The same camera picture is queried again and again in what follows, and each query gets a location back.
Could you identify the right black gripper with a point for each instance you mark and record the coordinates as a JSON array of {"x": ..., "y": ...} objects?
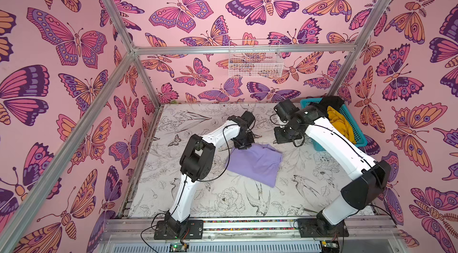
[{"x": 283, "y": 135}]

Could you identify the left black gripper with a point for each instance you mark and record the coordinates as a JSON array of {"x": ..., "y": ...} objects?
[{"x": 244, "y": 147}]

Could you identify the lavender purple t-shirt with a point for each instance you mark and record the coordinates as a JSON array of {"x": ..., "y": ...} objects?
[{"x": 259, "y": 162}]

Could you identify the teal plastic laundry basket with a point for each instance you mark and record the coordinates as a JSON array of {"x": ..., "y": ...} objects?
[{"x": 360, "y": 139}]

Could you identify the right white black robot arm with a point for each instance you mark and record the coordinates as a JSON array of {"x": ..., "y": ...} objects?
[{"x": 368, "y": 176}]

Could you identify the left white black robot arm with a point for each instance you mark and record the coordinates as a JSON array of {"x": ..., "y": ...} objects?
[{"x": 197, "y": 159}]

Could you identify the mustard yellow t-shirt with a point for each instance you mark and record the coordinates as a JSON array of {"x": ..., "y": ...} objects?
[{"x": 341, "y": 124}]

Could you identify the black t-shirt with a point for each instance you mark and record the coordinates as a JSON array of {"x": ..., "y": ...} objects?
[{"x": 331, "y": 101}]

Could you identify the white wire wall basket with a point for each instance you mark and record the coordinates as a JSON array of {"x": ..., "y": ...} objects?
[{"x": 255, "y": 61}]

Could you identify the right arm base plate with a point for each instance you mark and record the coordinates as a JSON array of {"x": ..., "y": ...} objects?
[{"x": 322, "y": 231}]

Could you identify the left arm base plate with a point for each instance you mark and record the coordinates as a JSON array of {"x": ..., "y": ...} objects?
[{"x": 187, "y": 230}]

